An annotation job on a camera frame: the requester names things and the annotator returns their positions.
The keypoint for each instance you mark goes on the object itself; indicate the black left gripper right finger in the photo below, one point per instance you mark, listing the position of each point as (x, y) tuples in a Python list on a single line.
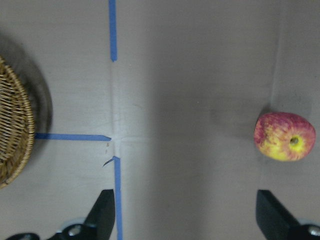
[(277, 223)]

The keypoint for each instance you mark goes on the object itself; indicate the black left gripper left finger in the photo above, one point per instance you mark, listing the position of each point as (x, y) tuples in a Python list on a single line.
[(98, 224)]

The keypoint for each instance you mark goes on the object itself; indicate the red yellow apple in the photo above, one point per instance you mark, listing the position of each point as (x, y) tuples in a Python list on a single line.
[(284, 136)]

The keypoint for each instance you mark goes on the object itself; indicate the round wicker basket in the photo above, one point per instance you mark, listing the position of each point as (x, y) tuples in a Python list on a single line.
[(17, 125)]

